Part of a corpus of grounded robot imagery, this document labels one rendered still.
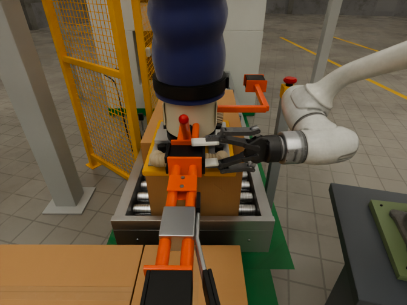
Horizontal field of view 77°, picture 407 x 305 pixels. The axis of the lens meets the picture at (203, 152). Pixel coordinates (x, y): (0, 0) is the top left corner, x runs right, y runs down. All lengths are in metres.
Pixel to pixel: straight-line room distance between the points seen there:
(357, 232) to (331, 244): 0.98
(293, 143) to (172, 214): 0.36
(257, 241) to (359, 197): 0.46
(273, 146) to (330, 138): 0.15
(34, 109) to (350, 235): 1.74
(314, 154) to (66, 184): 1.77
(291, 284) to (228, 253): 0.70
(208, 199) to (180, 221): 0.66
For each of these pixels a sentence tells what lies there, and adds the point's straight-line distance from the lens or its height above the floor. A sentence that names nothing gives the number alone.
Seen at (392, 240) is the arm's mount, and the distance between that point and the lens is 1.04.
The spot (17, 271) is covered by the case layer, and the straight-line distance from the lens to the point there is 1.27.
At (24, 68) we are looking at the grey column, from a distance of 1.79.
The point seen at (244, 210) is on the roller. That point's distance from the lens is 1.28.
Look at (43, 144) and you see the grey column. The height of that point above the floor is 0.58.
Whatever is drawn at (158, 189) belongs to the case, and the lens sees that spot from 1.12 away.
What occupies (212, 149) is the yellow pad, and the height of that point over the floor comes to 0.98.
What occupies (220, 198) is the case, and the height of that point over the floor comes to 0.67.
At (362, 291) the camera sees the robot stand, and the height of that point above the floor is 0.75.
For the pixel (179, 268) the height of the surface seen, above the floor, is 1.09.
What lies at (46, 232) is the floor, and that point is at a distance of 2.17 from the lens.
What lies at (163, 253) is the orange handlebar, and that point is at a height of 1.08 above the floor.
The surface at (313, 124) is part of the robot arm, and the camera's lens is 0.75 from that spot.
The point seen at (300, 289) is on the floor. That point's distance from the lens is 1.74.
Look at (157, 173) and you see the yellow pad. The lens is 0.80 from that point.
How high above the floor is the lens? 1.44
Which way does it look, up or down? 33 degrees down
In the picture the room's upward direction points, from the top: straight up
